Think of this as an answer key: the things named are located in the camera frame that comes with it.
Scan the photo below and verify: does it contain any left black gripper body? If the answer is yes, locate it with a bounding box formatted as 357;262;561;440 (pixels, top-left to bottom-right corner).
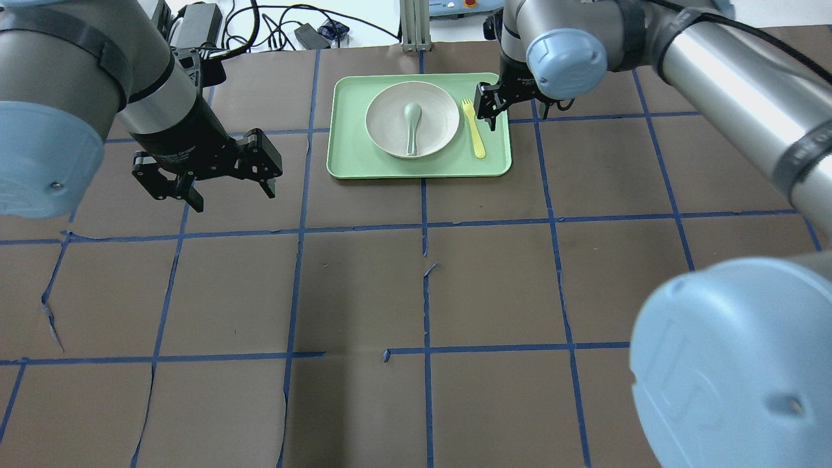
127;97;283;200

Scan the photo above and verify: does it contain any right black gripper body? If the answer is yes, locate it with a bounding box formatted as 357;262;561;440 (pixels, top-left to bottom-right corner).
473;56;553;122

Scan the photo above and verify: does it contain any yellow plastic fork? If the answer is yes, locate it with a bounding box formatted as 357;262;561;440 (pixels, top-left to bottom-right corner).
461;98;487;159

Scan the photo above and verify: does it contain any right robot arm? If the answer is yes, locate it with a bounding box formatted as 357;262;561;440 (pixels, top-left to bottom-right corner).
475;1;830;467

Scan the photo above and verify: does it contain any light green spoon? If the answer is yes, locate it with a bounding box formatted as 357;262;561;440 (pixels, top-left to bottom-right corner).
404;103;422;158

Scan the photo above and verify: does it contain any black power adapter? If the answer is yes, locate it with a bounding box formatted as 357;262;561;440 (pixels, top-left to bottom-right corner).
169;3;222;49

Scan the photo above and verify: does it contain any small black power brick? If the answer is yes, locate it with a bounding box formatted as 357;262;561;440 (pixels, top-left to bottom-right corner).
294;23;331;50

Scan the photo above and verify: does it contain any aluminium frame post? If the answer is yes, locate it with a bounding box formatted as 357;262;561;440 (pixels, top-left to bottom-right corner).
399;0;433;53

